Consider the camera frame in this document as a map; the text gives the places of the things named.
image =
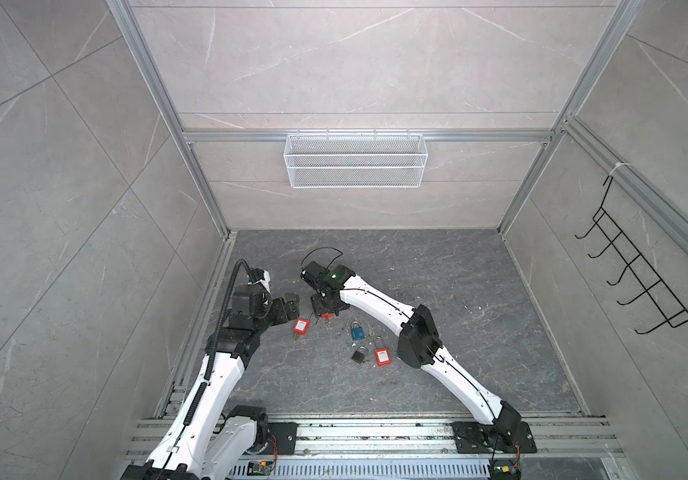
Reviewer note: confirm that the black wire hook rack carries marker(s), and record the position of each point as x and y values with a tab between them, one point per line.
652	286

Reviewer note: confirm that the white wire mesh basket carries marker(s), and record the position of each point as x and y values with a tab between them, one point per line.
355	160

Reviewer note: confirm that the small black padlock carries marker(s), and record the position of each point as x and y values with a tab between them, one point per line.
360	355

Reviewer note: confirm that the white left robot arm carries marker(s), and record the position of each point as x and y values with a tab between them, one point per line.
203	443

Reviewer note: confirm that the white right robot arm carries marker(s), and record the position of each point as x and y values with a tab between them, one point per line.
496	425

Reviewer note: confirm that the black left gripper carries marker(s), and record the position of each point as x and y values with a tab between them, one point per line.
282	315

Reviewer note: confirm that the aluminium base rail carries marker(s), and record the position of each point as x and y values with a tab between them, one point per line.
445	447

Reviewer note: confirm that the blue padlock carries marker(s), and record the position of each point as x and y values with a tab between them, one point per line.
357	332

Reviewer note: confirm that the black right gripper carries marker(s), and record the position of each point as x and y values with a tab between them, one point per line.
315	300

